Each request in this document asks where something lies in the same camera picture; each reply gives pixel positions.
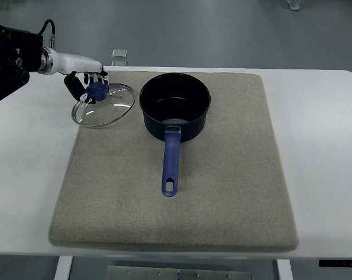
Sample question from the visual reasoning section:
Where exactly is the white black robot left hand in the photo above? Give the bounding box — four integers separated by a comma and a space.
38, 47, 109, 104

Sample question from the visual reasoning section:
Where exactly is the glass lid with blue knob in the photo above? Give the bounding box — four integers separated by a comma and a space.
71, 83, 135, 128

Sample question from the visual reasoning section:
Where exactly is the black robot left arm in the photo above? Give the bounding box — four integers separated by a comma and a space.
0, 19, 55, 101

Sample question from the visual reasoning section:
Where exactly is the silver floor plate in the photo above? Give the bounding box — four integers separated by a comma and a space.
111, 49, 127, 58

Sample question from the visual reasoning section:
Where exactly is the white table leg left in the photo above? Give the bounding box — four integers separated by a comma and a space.
54, 256, 73, 280

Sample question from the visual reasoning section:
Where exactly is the white table leg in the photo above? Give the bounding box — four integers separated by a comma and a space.
276, 259, 294, 280
54, 256, 73, 280

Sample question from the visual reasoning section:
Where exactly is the white shoe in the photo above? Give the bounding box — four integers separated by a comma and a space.
286, 0, 301, 12

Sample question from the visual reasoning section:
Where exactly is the white table leg right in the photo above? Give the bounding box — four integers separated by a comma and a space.
276, 259, 294, 280

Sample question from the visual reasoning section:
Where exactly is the black table control panel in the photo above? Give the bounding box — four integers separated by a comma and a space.
318, 260, 352, 268

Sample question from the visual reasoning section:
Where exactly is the dark saucepan with blue handle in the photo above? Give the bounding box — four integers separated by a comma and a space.
139, 73, 211, 197

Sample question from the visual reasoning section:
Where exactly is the grey metal base plate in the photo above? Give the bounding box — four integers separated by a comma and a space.
106, 265, 252, 280

